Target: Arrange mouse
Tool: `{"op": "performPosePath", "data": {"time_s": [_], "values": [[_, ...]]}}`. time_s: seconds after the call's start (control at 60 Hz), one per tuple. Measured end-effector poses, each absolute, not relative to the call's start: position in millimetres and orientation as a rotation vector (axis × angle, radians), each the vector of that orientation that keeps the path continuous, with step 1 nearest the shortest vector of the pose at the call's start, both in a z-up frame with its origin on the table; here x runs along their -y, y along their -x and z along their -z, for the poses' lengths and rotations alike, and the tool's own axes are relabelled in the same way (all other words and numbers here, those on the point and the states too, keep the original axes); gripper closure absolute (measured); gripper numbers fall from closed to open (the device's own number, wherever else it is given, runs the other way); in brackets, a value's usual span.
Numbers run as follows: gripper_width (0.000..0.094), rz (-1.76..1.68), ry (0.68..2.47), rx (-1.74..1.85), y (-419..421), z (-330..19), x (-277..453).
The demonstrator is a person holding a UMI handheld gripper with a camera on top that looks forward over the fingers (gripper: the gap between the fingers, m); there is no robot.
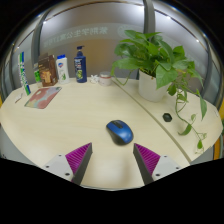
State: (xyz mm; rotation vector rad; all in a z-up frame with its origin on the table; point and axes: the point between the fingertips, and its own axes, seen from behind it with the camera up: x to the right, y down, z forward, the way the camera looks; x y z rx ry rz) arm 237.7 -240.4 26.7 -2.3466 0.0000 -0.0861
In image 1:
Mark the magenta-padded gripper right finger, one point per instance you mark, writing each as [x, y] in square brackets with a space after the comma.
[146, 160]

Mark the green plant in white pot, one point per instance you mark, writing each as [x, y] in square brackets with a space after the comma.
[151, 87]

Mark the small white patterned packet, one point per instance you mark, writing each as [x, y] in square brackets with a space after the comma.
[18, 97]

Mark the small white jar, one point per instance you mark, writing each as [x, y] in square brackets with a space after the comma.
[105, 79]

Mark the brown snack box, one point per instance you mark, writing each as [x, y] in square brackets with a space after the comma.
[47, 70]

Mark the white green shuttlecock tube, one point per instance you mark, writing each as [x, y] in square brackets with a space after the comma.
[24, 75]

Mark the floral pastel mouse pad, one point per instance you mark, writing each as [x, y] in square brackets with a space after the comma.
[42, 97]

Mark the dark blue pump bottle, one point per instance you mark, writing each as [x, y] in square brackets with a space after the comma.
[80, 68]

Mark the clear bottle with green label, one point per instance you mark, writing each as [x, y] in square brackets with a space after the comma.
[36, 75]

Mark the small black hexagonal object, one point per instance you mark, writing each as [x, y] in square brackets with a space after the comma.
[167, 117]

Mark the small crumpled white wrapper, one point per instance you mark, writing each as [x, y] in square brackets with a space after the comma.
[94, 79]

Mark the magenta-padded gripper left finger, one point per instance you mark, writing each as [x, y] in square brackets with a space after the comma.
[78, 160]

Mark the blue and black computer mouse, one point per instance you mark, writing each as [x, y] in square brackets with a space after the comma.
[120, 132]

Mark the white bottle with blue cap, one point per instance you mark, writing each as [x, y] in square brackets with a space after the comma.
[62, 70]

